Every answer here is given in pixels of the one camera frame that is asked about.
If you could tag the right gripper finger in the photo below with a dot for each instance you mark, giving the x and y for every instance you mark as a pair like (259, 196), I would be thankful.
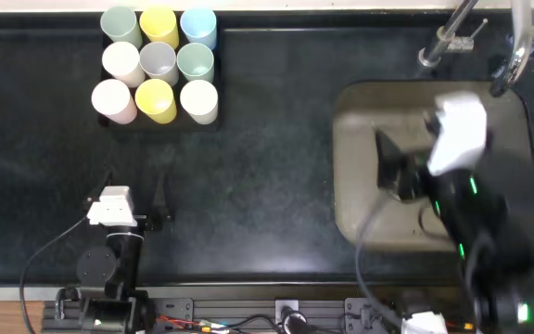
(391, 162)

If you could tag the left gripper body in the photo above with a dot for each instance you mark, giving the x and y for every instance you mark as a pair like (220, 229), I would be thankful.
(148, 222)

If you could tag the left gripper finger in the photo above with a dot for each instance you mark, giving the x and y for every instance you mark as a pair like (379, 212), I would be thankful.
(96, 194)
(162, 199)

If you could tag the white cup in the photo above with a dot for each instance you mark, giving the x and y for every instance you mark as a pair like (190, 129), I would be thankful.
(121, 60)
(199, 99)

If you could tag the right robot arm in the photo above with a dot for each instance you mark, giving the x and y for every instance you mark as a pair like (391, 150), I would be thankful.
(489, 232)

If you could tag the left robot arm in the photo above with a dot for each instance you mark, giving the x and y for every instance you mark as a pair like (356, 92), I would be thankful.
(123, 264)

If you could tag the steel sink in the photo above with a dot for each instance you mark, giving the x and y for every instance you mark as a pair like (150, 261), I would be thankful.
(364, 218)

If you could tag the pink cup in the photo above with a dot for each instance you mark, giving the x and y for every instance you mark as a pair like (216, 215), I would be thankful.
(111, 98)

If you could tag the yellow cup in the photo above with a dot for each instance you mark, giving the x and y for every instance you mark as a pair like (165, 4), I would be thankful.
(158, 24)
(155, 98)

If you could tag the black tray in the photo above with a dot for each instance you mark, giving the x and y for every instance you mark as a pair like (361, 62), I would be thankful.
(220, 93)

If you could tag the steel tap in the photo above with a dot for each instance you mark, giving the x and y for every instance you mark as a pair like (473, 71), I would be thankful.
(438, 44)

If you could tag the grey cup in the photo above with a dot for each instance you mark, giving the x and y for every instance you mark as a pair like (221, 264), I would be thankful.
(158, 59)

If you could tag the green cup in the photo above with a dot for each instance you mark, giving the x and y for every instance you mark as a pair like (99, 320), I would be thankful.
(119, 23)
(195, 61)

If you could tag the blue cup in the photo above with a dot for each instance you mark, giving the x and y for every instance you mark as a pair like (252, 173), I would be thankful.
(198, 25)

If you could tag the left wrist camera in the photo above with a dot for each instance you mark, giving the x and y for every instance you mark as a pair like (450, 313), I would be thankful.
(111, 209)

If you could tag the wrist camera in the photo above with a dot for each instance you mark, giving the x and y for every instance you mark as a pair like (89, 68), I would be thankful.
(111, 209)
(459, 132)

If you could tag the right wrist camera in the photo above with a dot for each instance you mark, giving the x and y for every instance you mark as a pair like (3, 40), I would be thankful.
(459, 132)

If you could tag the mounting rail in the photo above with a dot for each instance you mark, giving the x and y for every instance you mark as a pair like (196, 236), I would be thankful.
(248, 315)

